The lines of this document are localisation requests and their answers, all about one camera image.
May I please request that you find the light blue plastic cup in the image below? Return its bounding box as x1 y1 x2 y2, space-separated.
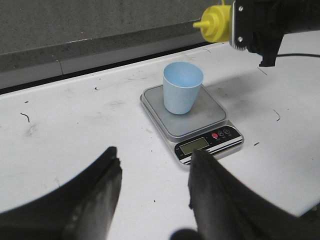
163 62 204 115

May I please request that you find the silver digital kitchen scale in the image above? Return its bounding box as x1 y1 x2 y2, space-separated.
140 85 244 166

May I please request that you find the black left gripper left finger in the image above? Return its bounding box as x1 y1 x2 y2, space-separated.
0 146 122 240

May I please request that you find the yellow squeeze bottle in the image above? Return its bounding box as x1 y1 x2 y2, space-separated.
192 0 232 43

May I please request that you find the black cable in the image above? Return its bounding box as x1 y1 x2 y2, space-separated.
276 52 320 58

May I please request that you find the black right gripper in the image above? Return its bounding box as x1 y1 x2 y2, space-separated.
229 0 320 67

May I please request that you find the grey stone counter ledge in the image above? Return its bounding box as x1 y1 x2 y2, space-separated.
0 0 211 88

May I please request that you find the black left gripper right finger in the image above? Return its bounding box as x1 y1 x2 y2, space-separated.
188 150 310 240

